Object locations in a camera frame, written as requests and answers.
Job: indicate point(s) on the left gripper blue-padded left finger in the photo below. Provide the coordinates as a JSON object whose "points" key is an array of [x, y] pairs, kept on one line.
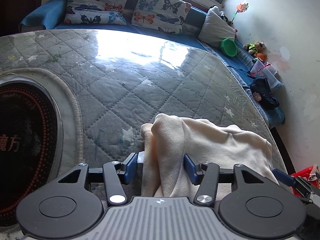
{"points": [[117, 174]]}

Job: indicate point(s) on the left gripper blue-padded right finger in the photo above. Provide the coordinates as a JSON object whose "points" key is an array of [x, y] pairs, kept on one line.
{"points": [[206, 176]]}

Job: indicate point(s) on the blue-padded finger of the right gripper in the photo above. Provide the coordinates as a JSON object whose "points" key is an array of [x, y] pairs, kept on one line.
{"points": [[284, 178]]}

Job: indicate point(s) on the cream knit garment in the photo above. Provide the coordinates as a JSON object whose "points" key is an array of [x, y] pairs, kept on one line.
{"points": [[170, 138]]}

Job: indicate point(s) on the red plastic stool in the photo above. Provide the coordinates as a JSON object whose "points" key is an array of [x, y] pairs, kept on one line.
{"points": [[310, 174]]}

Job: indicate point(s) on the dark clothing pile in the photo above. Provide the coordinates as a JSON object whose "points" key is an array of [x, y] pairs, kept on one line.
{"points": [[263, 95]]}

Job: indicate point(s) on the round black induction cooktop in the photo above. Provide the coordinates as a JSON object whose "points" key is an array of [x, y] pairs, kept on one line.
{"points": [[29, 133]]}

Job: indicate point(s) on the clear plastic storage box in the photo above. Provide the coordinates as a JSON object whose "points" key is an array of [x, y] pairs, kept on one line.
{"points": [[267, 71]]}

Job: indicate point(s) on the orange plush toy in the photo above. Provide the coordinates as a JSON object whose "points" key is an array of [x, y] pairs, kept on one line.
{"points": [[261, 56]]}

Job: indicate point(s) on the green plastic bowl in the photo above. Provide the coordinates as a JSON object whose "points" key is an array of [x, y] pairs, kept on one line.
{"points": [[228, 47]]}

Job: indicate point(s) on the plush toy with green vest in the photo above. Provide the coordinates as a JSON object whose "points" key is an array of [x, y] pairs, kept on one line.
{"points": [[254, 48]]}

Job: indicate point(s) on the plain grey pillow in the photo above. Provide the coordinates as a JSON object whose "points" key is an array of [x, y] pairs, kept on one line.
{"points": [[215, 29]]}

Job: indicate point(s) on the right butterfly cushion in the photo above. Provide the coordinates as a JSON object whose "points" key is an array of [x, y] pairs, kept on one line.
{"points": [[167, 16]]}

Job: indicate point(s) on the butterfly cushion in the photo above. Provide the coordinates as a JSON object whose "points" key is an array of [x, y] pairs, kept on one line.
{"points": [[167, 16], [95, 12]]}

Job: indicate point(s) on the blue sofa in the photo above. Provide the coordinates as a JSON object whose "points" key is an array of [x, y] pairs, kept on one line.
{"points": [[61, 14]]}

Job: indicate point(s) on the left butterfly cushion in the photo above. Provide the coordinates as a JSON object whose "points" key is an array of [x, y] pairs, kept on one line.
{"points": [[95, 12]]}

